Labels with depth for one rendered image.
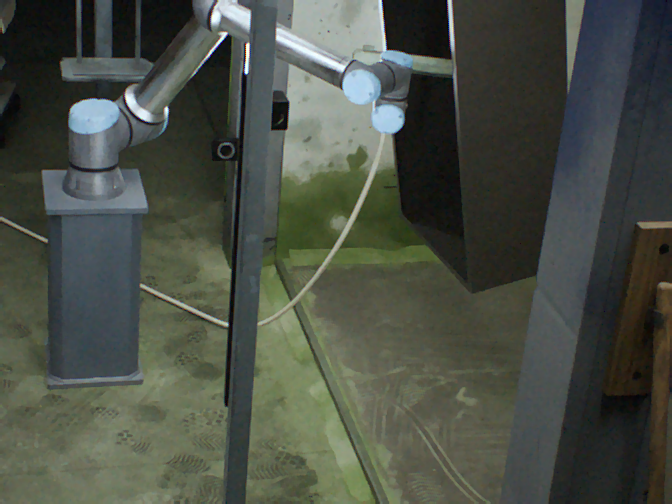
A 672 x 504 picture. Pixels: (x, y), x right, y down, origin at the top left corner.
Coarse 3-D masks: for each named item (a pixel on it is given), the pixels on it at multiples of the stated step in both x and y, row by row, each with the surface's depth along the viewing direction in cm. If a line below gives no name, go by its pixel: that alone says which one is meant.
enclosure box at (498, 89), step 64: (384, 0) 419; (448, 0) 362; (512, 0) 366; (512, 64) 375; (448, 128) 447; (512, 128) 385; (448, 192) 459; (512, 192) 394; (448, 256) 428; (512, 256) 405
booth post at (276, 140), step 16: (288, 0) 466; (288, 16) 469; (240, 48) 472; (240, 64) 473; (288, 64) 477; (240, 80) 475; (240, 96) 478; (272, 144) 489; (272, 160) 492; (272, 176) 495; (272, 192) 498; (224, 208) 516; (272, 208) 501; (224, 224) 517; (272, 224) 504; (224, 240) 518; (272, 240) 507; (272, 256) 511
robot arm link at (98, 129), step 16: (80, 112) 396; (96, 112) 396; (112, 112) 397; (80, 128) 395; (96, 128) 394; (112, 128) 398; (128, 128) 405; (80, 144) 397; (96, 144) 397; (112, 144) 400; (128, 144) 408; (80, 160) 399; (96, 160) 399; (112, 160) 402
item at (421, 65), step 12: (360, 48) 386; (372, 48) 384; (360, 60) 384; (372, 60) 384; (420, 60) 383; (432, 60) 383; (444, 60) 384; (420, 72) 385; (432, 72) 384; (444, 72) 383
